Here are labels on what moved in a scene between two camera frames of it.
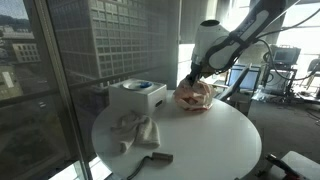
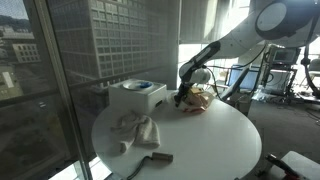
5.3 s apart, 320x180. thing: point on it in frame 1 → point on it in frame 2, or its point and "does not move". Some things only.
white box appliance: (137, 95) does not move
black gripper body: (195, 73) → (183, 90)
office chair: (243, 96) does not move
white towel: (134, 129) does not move
